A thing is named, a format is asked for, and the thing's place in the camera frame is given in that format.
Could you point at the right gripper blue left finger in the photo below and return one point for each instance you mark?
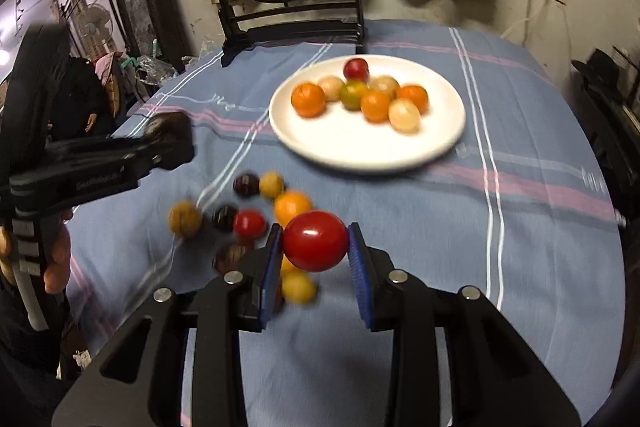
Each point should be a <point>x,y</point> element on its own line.
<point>269,276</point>

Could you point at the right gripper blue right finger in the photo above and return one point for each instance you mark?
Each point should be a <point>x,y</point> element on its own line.
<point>363,274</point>

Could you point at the large red tomato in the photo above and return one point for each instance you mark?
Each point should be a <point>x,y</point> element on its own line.
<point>315,241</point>

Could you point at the dark purple plum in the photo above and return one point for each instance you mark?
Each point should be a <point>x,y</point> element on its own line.
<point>168,127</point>

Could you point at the person left hand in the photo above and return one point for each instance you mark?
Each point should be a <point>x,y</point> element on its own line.
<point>57,274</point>

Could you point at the yellow orange tomato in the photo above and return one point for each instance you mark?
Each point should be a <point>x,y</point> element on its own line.
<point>287,267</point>

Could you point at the dark maroon plum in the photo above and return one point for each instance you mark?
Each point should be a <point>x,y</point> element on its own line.
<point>229,256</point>

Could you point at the small red tomato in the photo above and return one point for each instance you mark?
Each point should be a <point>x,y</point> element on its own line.
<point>250,224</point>

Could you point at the small dark plum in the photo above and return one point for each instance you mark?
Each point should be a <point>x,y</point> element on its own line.
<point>223,218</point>

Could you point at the orange fruit on cloth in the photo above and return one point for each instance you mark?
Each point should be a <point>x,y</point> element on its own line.
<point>290,204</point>

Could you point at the small olive yellow fruit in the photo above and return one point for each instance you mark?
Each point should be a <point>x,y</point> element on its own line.
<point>271,185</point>

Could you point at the dark plum top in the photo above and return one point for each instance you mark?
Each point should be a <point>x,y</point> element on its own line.
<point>246,185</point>

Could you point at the tan onion like fruit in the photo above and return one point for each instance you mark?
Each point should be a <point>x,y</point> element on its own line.
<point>184,220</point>

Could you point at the white round plate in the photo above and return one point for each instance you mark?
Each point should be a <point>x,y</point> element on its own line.
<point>345,140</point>

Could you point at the pale beige speckled fruit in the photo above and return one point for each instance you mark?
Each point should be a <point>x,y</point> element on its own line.
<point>404,116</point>

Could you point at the orange fruit centre plate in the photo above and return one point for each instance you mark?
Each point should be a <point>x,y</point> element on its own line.
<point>374,107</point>

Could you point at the orange fruit plate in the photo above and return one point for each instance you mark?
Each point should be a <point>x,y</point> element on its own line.
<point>308,100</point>
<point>374,107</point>

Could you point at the orange fruit left plate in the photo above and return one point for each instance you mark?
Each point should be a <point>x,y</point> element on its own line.
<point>308,100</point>

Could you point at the green yellow tomato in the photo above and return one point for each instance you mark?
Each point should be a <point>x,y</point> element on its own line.
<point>351,94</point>

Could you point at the standing fan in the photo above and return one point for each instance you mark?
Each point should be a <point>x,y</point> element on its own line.
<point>94,27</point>

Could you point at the pale peach fruit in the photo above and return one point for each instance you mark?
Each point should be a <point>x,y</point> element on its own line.
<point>331,87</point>

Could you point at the orange tangerine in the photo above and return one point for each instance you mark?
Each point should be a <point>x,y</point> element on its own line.
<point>415,94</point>

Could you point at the beige round fruit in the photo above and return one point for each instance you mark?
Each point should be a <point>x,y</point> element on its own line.
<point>385,84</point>

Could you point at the blue striped tablecloth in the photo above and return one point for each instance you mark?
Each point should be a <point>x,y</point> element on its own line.
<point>519,208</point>

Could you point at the red plum on plate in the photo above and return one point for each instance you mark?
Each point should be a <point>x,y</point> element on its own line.
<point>356,69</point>

